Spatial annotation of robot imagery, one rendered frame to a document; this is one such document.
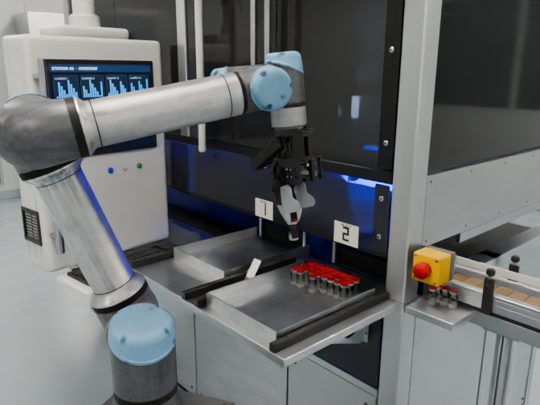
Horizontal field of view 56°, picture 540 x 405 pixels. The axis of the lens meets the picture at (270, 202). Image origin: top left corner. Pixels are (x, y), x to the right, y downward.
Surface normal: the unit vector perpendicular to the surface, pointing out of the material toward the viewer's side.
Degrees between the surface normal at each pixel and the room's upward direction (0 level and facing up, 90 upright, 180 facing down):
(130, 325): 7
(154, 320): 7
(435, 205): 90
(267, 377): 90
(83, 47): 90
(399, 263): 90
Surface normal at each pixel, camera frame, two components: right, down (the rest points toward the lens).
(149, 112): 0.37, 0.17
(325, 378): -0.74, 0.16
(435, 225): 0.67, 0.19
